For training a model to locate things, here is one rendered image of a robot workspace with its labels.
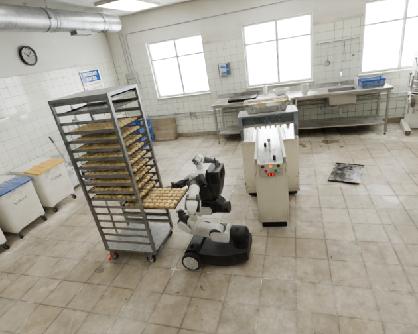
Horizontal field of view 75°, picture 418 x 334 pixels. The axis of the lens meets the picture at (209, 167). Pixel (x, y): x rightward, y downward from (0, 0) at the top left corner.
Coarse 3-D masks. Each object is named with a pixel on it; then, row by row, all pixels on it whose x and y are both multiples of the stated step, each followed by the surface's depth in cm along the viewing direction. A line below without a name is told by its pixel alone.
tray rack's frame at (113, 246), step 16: (64, 96) 257; (80, 96) 231; (96, 96) 224; (64, 144) 256; (80, 176) 271; (96, 224) 293; (128, 224) 345; (128, 240) 314; (144, 240) 309; (160, 240) 305; (112, 256) 308
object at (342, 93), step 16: (352, 80) 552; (224, 96) 637; (272, 96) 574; (304, 96) 526; (320, 96) 518; (336, 96) 513; (352, 96) 515; (224, 128) 645; (304, 128) 557; (384, 128) 514
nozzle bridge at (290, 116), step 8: (240, 112) 361; (272, 112) 334; (280, 112) 328; (288, 112) 324; (296, 112) 323; (240, 120) 339; (248, 120) 346; (256, 120) 344; (272, 120) 340; (288, 120) 337; (296, 120) 327; (240, 128) 343; (296, 128) 341
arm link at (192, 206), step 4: (188, 200) 213; (192, 200) 213; (188, 204) 210; (192, 204) 210; (196, 204) 209; (188, 208) 210; (192, 208) 210; (196, 208) 210; (188, 212) 212; (192, 212) 211; (196, 212) 213; (192, 216) 214; (196, 216) 218; (192, 220) 221
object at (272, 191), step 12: (264, 144) 323; (276, 144) 326; (264, 156) 299; (276, 156) 294; (264, 180) 292; (276, 180) 289; (264, 192) 298; (276, 192) 296; (288, 192) 294; (264, 204) 305; (276, 204) 302; (288, 204) 299; (264, 216) 311; (276, 216) 308; (288, 216) 306
